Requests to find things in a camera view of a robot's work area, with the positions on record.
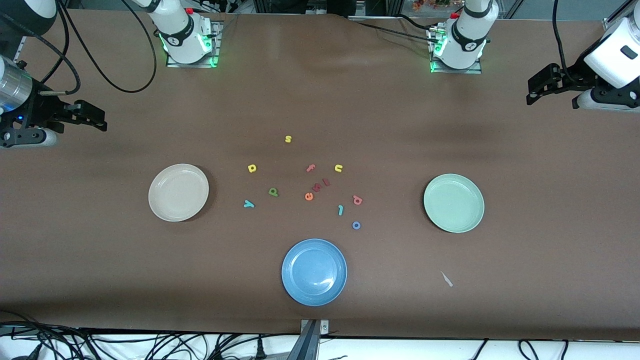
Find black cable to arm base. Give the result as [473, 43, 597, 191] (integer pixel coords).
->
[356, 20, 441, 45]
[395, 14, 436, 32]

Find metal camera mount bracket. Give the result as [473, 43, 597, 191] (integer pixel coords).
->
[287, 319, 331, 360]

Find beige brown plate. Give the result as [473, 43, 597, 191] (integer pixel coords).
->
[148, 163, 210, 223]

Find orange artificial flowers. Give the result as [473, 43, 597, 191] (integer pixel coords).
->
[412, 0, 463, 12]

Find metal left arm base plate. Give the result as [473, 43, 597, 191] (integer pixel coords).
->
[429, 25, 483, 75]

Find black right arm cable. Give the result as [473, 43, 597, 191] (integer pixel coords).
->
[0, 0, 157, 96]

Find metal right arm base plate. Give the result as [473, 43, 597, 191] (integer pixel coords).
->
[166, 20, 223, 68]

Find blue plate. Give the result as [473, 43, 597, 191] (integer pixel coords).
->
[281, 238, 348, 307]

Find pale green plate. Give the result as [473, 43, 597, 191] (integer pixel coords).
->
[423, 173, 486, 234]

